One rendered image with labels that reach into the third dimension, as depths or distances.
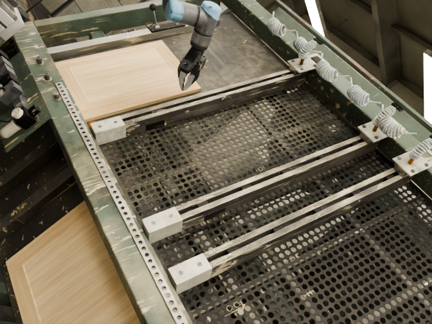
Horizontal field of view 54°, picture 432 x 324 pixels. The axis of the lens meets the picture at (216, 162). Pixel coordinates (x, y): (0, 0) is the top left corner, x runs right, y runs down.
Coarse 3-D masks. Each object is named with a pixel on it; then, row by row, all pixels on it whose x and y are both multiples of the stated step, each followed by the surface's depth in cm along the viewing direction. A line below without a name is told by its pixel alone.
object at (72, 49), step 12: (108, 36) 219; (120, 36) 220; (132, 36) 222; (144, 36) 225; (156, 36) 228; (48, 48) 207; (60, 48) 208; (72, 48) 209; (84, 48) 212; (96, 48) 215; (108, 48) 219
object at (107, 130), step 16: (304, 48) 203; (304, 64) 209; (256, 80) 202; (272, 80) 203; (288, 80) 208; (304, 80) 214; (192, 96) 189; (208, 96) 192; (224, 96) 192; (240, 96) 198; (256, 96) 204; (144, 112) 179; (160, 112) 180; (176, 112) 183; (192, 112) 188; (96, 128) 169; (112, 128) 170; (128, 128) 175; (144, 128) 180
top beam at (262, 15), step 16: (224, 0) 260; (240, 0) 248; (240, 16) 251; (256, 16) 238; (272, 16) 239; (256, 32) 242; (288, 32) 229; (272, 48) 234; (288, 48) 222; (320, 80) 208; (336, 80) 204; (336, 96) 202; (352, 112) 196; (368, 112) 190; (384, 144) 185; (400, 144) 178; (416, 144) 179; (416, 176) 176
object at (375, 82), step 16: (272, 32) 216; (336, 48) 193; (320, 64) 194; (352, 64) 187; (368, 80) 182; (352, 96) 182; (368, 96) 182; (416, 112) 168; (384, 128) 171; (400, 128) 171
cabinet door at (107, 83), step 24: (144, 48) 219; (168, 48) 222; (72, 72) 200; (96, 72) 202; (120, 72) 204; (144, 72) 206; (168, 72) 208; (96, 96) 191; (120, 96) 192; (144, 96) 194; (168, 96) 196
